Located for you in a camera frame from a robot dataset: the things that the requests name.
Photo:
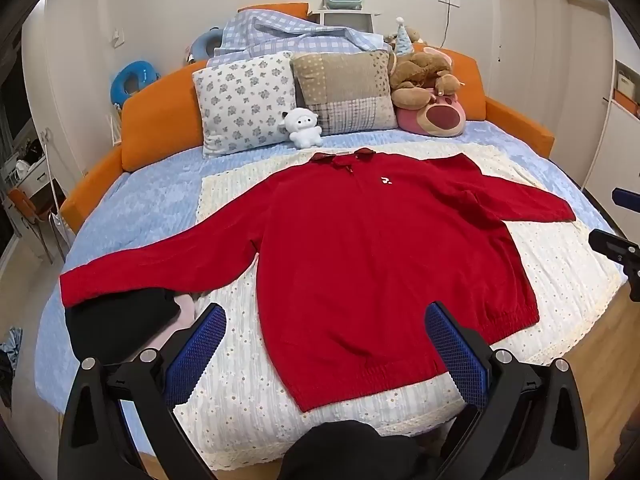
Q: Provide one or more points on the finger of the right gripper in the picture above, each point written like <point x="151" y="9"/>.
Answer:
<point x="626" y="199"/>
<point x="622" y="252"/>

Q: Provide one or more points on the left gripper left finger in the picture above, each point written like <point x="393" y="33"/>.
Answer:
<point x="96" y="442"/>

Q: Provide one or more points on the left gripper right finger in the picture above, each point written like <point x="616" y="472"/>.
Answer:
<point x="520" y="421"/>

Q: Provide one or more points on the red knit sweater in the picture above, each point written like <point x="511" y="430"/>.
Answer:
<point x="349" y="250"/>

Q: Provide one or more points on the clothes heap on floor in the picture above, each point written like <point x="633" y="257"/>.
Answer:
<point x="9" y="354"/>

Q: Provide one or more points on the folded black garment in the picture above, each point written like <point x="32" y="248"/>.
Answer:
<point x="110" y="328"/>

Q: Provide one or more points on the folded pink garment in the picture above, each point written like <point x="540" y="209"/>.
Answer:
<point x="175" y="322"/>

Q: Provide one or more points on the pink bear face cushion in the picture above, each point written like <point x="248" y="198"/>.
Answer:
<point x="441" y="116"/>

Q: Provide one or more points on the brown plush bear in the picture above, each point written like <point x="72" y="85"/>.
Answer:
<point x="420" y="78"/>

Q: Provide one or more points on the light blue quilted mattress pad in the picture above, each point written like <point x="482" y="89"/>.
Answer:
<point x="140" y="209"/>

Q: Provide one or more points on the orange desk chair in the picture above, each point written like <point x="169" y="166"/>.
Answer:
<point x="36" y="217"/>

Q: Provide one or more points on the party hat plush toy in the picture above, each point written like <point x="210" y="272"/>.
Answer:
<point x="403" y="40"/>

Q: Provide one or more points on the white desk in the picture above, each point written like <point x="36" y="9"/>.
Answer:
<point x="29" y="178"/>

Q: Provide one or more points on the beige patchwork pillow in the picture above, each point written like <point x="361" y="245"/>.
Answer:
<point x="348" y="92"/>

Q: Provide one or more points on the white bedside shelf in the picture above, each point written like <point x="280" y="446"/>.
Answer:
<point x="356" y="19"/>

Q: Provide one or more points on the small white plush toy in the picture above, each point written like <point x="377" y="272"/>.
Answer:
<point x="302" y="128"/>

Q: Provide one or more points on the white blue floral pillow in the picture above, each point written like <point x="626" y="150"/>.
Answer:
<point x="242" y="102"/>

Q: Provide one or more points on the blue neck pillow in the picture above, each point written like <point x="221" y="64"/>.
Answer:
<point x="203" y="47"/>
<point x="131" y="79"/>

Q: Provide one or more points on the blue checkered duvet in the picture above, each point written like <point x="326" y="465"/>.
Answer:
<point x="254" y="33"/>

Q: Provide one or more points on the orange round bed frame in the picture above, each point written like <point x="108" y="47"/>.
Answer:
<point x="163" y="120"/>

